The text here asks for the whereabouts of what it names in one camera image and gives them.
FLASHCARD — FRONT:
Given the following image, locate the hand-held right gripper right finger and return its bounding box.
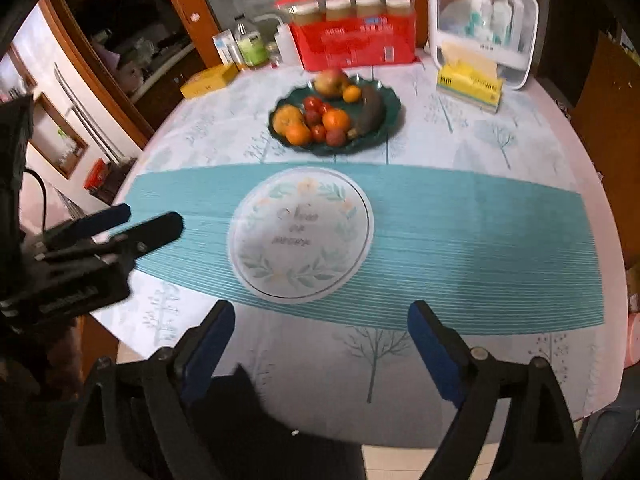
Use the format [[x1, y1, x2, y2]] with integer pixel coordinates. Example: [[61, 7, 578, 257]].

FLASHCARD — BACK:
[[406, 300, 583, 480]]

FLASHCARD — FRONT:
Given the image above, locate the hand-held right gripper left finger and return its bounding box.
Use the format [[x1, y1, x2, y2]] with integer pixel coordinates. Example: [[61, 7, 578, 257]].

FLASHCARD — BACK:
[[62, 300, 237, 480]]

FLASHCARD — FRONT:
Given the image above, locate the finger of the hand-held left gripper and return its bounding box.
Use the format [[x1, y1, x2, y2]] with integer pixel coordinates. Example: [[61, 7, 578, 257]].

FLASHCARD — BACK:
[[46, 203, 132, 249], [90, 211, 185, 262]]

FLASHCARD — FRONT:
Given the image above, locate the large yellow orange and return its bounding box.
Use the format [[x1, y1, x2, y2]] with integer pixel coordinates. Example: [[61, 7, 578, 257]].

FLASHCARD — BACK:
[[272, 105, 306, 133]]

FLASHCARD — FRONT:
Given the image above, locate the red apple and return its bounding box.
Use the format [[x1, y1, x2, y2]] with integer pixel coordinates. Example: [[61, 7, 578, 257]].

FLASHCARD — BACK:
[[313, 69, 350, 99]]

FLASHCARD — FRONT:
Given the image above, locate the dark green wavy plate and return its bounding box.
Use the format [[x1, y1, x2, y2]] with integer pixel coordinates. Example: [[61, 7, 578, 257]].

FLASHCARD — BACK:
[[268, 74, 402, 156]]

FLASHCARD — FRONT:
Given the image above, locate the red bag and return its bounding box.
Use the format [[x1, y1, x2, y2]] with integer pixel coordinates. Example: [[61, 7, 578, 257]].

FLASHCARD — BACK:
[[82, 158, 113, 192]]

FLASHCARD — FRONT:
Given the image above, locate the printed teal white tablecloth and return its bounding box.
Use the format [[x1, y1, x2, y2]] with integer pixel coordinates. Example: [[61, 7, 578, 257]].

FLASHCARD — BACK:
[[92, 55, 626, 448]]

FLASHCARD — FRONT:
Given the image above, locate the yellow flat box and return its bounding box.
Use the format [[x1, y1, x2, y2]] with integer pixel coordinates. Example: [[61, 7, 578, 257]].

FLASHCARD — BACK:
[[180, 63, 240, 99]]

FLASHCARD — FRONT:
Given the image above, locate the wooden cabinet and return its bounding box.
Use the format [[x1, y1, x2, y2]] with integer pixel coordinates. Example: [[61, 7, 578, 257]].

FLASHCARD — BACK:
[[40, 0, 223, 133]]

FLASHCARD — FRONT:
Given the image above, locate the white carton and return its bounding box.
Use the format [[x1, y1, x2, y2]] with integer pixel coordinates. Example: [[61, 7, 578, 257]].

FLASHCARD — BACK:
[[212, 31, 243, 68]]

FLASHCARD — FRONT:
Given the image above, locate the green label bottle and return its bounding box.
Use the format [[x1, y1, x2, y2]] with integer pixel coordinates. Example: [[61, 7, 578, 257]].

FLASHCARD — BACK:
[[234, 14, 269, 68]]

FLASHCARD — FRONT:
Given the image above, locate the white squeeze bottle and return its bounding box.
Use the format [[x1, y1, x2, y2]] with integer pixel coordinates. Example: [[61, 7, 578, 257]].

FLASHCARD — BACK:
[[274, 22, 300, 67]]

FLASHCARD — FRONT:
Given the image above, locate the blackened banana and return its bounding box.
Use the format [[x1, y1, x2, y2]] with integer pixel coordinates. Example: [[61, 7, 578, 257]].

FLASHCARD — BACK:
[[348, 85, 386, 140]]

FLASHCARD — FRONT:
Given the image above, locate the red jar package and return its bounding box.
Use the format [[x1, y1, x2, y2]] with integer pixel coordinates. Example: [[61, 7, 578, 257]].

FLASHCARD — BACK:
[[275, 0, 426, 72]]

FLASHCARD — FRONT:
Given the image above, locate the yellow tissue box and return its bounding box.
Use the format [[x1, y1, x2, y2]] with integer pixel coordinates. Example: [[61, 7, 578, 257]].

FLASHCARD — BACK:
[[436, 57, 507, 113]]

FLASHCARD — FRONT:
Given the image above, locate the wooden door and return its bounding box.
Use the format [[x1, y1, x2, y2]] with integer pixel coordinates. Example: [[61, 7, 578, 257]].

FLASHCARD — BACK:
[[570, 30, 640, 266]]

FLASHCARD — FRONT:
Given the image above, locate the white storage box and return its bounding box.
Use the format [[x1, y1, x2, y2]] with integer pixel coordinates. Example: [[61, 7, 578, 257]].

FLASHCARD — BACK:
[[426, 0, 540, 91]]

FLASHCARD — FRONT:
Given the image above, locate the black cable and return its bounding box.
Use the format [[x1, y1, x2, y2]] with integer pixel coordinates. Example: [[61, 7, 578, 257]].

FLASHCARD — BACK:
[[22, 167, 48, 233]]

